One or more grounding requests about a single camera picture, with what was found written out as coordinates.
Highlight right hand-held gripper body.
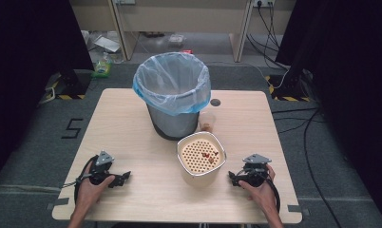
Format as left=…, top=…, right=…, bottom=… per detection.
left=238, top=153, right=273, bottom=188

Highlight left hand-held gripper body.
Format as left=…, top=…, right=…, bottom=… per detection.
left=84, top=150, right=121, bottom=187

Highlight person's right hand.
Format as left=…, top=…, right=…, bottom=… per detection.
left=238, top=164, right=277, bottom=215

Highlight person's left hand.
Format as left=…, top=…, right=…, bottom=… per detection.
left=74, top=161, right=116, bottom=211

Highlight red and brown food scraps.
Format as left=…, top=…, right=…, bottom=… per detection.
left=201, top=150, right=220, bottom=164

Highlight beige container with perforated strainer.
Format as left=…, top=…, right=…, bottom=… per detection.
left=176, top=130, right=228, bottom=188

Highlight small clear plastic cup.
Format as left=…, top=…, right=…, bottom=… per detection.
left=198, top=110, right=218, bottom=134

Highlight grey trash bin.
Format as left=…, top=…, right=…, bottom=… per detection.
left=146, top=104, right=201, bottom=142

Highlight black stand base hazard tape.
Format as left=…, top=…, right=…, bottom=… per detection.
left=45, top=69, right=92, bottom=102
left=264, top=73, right=313, bottom=103

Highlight blue plastic bin liner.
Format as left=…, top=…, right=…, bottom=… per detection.
left=132, top=51, right=213, bottom=117

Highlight green plastic bottle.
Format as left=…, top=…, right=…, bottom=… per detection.
left=90, top=51, right=113, bottom=80

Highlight dark curtain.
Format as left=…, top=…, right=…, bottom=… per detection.
left=0, top=0, right=96, bottom=188
left=275, top=0, right=382, bottom=226

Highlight white plastic sheet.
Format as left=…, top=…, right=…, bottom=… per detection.
left=93, top=34, right=122, bottom=54

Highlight beige desk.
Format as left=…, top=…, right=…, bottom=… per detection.
left=68, top=0, right=297, bottom=64

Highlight left hand-held gripper cable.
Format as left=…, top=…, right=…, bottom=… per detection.
left=61, top=154, right=100, bottom=204

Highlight hand-held gripper cable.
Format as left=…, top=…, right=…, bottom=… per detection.
left=264, top=176, right=281, bottom=214
left=61, top=154, right=100, bottom=204

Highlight right hand-held gripper cable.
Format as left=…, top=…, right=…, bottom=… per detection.
left=264, top=176, right=281, bottom=214

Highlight black floor cables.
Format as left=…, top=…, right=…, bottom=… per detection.
left=270, top=106, right=344, bottom=228

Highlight thin white cable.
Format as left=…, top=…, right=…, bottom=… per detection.
left=207, top=61, right=291, bottom=90

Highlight black cables from socket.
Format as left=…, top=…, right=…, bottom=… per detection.
left=245, top=2, right=296, bottom=71

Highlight white wall socket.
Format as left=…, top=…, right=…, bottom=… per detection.
left=252, top=0, right=277, bottom=9

